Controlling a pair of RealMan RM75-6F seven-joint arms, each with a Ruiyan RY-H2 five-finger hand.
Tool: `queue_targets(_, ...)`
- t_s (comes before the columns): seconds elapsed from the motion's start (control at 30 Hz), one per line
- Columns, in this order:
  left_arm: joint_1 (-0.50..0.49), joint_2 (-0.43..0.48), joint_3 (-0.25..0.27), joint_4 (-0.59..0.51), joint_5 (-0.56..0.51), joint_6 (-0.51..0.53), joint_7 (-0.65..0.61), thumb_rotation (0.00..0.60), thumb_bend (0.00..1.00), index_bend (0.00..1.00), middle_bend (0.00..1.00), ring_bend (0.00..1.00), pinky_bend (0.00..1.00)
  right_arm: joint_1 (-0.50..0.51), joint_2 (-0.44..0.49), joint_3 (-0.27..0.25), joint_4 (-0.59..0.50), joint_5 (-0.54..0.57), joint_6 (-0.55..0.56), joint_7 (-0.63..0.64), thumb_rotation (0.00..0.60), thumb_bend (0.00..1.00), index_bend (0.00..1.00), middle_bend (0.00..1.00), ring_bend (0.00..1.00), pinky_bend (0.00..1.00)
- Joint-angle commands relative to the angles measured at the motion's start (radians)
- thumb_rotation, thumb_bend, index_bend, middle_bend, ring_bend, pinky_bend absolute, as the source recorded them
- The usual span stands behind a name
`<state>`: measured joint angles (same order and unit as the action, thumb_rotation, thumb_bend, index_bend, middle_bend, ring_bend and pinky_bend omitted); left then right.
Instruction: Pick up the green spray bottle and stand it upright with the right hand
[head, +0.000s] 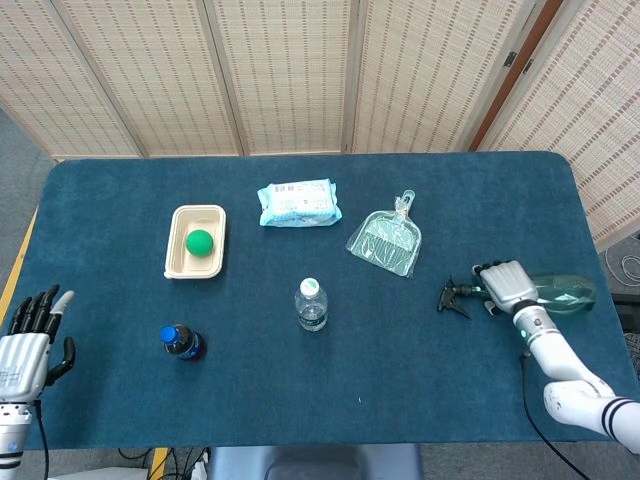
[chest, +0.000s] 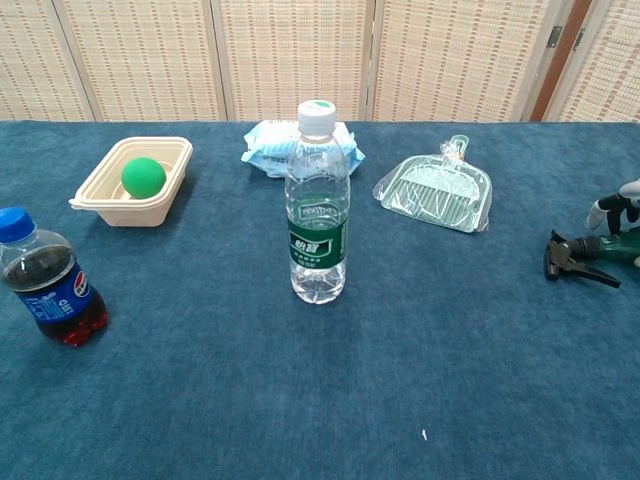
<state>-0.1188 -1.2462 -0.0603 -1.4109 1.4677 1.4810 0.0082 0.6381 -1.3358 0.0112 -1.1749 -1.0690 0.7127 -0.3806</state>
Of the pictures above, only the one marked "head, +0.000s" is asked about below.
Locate black floor cables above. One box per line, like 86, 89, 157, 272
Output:
117, 447, 209, 480

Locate blue wet wipes pack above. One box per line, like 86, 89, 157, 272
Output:
256, 180, 344, 228

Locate white box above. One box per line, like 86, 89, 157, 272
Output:
54, 465, 151, 480

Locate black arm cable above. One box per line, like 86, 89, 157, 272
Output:
519, 352, 591, 480
32, 399, 51, 480

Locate wide bamboo folding screen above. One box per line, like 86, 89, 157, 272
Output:
0, 0, 551, 160

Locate clear water bottle green label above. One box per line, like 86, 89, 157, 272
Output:
294, 276, 329, 332

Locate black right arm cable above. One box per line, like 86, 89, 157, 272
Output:
519, 352, 591, 480

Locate black bag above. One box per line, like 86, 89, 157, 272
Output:
613, 292, 640, 374

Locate narrow bamboo folding screen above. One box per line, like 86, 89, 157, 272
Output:
477, 0, 640, 251

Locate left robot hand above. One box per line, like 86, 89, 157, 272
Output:
0, 284, 76, 401

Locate mint dustpan brush set wrapped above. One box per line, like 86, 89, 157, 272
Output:
346, 189, 423, 279

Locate white floor cable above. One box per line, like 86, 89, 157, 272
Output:
604, 244, 640, 289

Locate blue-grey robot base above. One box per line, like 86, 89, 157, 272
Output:
207, 443, 424, 480

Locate beige rectangular food container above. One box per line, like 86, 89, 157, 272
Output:
163, 204, 230, 280

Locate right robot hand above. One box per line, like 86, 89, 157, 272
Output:
470, 259, 539, 317

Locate yellow floor tape strip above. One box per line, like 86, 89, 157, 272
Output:
0, 204, 39, 326
148, 447, 171, 480

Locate small Pepsi cola bottle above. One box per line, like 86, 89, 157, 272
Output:
159, 323, 208, 363

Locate brown wooden post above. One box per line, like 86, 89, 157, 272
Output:
468, 0, 565, 151

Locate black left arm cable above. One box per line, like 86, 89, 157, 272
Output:
32, 399, 51, 480

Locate green spray bottle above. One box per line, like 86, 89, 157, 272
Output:
437, 273, 598, 321

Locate blue felt table cover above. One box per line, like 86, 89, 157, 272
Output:
9, 151, 639, 451

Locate green ball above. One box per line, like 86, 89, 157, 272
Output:
185, 229, 215, 258

